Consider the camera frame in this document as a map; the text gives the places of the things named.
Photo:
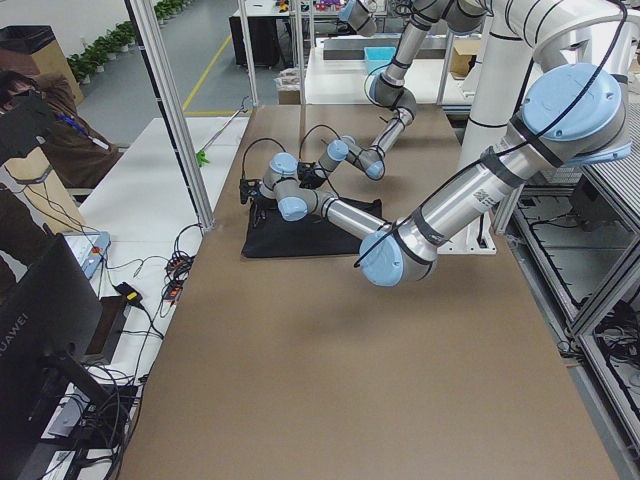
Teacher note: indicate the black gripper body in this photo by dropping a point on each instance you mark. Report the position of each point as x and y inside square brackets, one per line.
[258, 206]
[311, 173]

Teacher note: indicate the black t-shirt with logo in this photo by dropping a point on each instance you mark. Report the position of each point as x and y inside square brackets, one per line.
[310, 236]

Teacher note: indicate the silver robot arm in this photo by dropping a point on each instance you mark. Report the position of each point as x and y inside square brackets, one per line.
[388, 90]
[574, 114]

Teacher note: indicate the teach pendant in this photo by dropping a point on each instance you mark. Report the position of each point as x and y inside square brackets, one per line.
[89, 249]

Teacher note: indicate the black computer monitor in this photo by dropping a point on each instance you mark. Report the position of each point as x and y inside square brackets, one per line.
[47, 324]

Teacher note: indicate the person in brown jacket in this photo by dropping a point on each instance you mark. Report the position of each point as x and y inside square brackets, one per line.
[80, 155]

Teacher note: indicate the cardboard box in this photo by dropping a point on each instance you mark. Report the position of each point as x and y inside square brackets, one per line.
[34, 50]

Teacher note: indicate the green handled reacher grabber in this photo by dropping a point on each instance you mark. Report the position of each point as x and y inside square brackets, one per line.
[201, 154]

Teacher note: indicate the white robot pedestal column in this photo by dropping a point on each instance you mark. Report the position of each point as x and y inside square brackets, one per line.
[485, 125]

